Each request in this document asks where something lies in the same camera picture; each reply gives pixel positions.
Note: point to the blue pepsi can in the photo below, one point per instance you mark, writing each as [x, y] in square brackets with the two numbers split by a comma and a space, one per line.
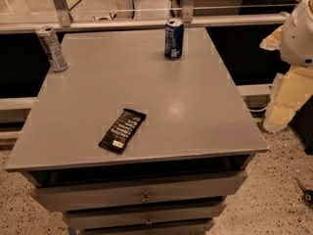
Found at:
[174, 33]

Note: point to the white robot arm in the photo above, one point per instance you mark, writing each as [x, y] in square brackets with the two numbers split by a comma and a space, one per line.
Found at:
[297, 36]

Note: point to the black rxbar chocolate wrapper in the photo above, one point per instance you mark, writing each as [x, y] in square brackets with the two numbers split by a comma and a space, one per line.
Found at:
[116, 138]

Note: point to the silver energy drink can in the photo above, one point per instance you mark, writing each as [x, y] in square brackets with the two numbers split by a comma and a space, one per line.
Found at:
[52, 48]

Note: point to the grey drawer cabinet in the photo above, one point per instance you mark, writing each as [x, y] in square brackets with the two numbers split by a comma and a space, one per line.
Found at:
[196, 119]

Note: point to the top grey drawer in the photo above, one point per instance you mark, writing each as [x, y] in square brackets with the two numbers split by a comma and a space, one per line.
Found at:
[140, 191]

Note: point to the grey drawer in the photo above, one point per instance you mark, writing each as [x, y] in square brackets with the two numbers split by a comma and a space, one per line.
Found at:
[140, 191]
[187, 227]
[144, 215]

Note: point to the middle grey drawer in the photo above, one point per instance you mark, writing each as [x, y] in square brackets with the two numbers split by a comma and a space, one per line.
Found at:
[144, 215]

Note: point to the bottom grey drawer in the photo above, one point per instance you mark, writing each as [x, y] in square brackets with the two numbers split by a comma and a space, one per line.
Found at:
[187, 227]

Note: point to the black tool on floor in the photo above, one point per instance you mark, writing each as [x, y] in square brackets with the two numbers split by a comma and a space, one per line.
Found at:
[307, 194]

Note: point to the metal railing frame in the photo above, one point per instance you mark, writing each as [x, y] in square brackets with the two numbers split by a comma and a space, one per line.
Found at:
[19, 16]

